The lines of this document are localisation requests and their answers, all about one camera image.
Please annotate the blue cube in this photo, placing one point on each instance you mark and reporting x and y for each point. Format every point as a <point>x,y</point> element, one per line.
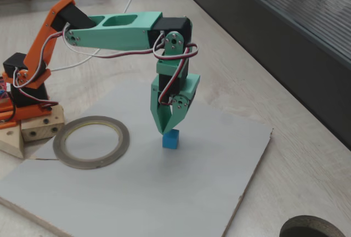
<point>170,141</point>

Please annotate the wooden base block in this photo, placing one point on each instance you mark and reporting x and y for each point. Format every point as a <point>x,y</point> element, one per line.
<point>39,127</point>

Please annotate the green orange robot arm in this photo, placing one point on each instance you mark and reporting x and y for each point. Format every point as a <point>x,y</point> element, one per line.
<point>118,31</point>

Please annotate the ribbed glass desk partition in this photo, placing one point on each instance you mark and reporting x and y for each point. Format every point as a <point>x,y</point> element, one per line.
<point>274,56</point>

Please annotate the light wooden plank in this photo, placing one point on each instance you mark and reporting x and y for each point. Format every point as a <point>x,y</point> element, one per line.
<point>11,143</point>

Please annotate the red controller board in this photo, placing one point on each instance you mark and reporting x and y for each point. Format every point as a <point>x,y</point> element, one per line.
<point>2,84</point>

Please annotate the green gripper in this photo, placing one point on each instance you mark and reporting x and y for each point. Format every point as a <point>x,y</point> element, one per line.
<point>159,108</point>

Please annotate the orange board holder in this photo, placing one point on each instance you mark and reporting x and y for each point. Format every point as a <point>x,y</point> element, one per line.
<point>6,125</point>

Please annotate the grey white board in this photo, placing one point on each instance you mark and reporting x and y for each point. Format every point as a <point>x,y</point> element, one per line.
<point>164,187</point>

